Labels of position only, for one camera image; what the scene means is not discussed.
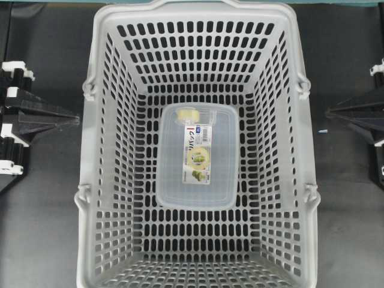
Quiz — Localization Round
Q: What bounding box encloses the grey plastic shopping basket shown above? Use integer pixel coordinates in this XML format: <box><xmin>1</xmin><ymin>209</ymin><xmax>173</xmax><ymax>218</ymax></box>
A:
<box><xmin>74</xmin><ymin>1</ymin><xmax>320</xmax><ymax>287</ymax></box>

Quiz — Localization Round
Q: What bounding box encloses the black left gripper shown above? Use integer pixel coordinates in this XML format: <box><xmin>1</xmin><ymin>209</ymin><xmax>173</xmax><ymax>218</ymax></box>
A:
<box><xmin>1</xmin><ymin>61</ymin><xmax>80</xmax><ymax>192</ymax></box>

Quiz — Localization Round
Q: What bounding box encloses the clear plastic food container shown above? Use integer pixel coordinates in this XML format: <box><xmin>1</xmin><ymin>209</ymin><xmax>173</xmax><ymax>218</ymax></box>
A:
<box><xmin>155</xmin><ymin>103</ymin><xmax>240</xmax><ymax>211</ymax></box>

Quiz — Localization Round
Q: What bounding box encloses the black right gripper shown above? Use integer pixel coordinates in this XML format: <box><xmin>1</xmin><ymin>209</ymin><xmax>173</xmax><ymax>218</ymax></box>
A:
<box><xmin>325</xmin><ymin>59</ymin><xmax>383</xmax><ymax>184</ymax></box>

